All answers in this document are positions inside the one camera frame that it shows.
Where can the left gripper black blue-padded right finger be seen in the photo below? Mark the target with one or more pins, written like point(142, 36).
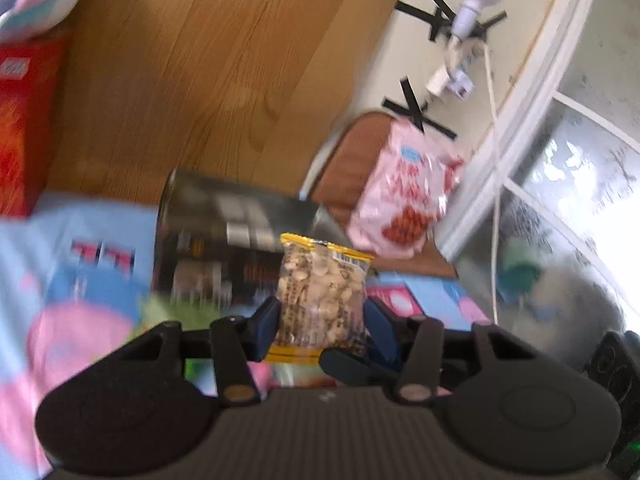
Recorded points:
point(403, 355)

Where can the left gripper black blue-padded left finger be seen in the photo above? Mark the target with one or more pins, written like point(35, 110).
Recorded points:
point(236, 341)

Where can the yellow-edged nut snack packet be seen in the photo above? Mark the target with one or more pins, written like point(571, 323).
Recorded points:
point(322, 288)

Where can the black sheep print tin box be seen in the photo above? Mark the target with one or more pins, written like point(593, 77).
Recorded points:
point(218, 242)

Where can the pink twisted dough snack bag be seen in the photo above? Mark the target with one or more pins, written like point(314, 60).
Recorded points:
point(406, 193)

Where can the brown seat cushion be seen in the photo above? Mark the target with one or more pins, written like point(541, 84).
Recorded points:
point(343, 178)

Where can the white power adapter plug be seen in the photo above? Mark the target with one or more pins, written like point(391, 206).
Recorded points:
point(453, 76)

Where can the wooden headboard panel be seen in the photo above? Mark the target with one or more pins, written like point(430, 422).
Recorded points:
point(246, 90)

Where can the red cashew biscuit gift box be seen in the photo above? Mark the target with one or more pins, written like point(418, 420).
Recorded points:
point(30, 72)

